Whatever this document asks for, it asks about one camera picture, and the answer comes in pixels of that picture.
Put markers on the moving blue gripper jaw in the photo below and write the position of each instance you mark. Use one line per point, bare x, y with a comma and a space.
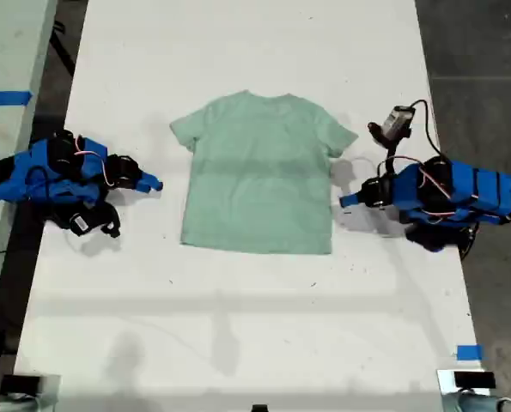
150, 188
354, 204

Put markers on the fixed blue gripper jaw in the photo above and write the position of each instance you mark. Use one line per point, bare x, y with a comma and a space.
147, 177
353, 198

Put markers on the pale green T-shirt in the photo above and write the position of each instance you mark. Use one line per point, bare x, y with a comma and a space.
259, 171

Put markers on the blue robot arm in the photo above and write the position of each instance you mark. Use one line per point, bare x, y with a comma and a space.
44, 171
465, 184

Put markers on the black stand leg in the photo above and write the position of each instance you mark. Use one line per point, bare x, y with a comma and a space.
64, 51

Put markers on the long blue tape strip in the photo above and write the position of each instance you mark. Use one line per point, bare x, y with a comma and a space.
4, 98

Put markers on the pale side table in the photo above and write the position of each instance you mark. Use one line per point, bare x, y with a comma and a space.
6, 43

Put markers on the square blue tape piece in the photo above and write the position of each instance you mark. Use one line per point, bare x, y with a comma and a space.
470, 353

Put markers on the black box on white plate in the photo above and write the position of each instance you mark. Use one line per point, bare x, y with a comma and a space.
474, 379

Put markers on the small black block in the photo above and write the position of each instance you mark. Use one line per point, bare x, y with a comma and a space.
259, 408

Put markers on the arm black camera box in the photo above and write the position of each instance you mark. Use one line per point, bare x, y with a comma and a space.
394, 122
80, 223

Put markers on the black box on grey bracket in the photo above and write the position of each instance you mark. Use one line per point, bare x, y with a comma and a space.
21, 383

